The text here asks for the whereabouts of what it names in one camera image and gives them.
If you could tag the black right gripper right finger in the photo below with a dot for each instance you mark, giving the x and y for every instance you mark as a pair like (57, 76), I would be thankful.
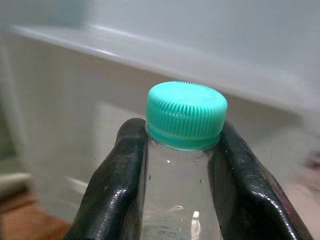
(247, 190)

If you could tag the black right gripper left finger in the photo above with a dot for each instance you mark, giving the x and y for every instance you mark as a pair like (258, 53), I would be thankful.
(112, 187)

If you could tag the clear bottle with green cap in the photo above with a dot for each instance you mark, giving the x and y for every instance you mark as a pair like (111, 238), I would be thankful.
(185, 110)

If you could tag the silver mini fridge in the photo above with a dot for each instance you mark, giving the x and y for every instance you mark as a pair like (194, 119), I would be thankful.
(62, 100)

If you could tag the white fridge shelf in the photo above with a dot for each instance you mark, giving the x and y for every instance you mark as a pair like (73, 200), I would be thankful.
(175, 62)

